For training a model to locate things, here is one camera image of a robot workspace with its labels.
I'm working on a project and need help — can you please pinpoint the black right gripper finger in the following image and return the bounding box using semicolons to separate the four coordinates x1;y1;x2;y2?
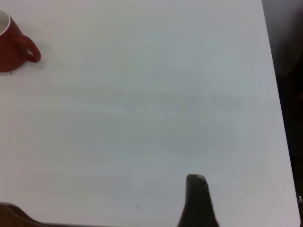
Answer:
177;174;221;227

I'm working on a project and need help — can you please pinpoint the red ceramic mug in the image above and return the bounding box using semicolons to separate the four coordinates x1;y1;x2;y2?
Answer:
0;9;42;73

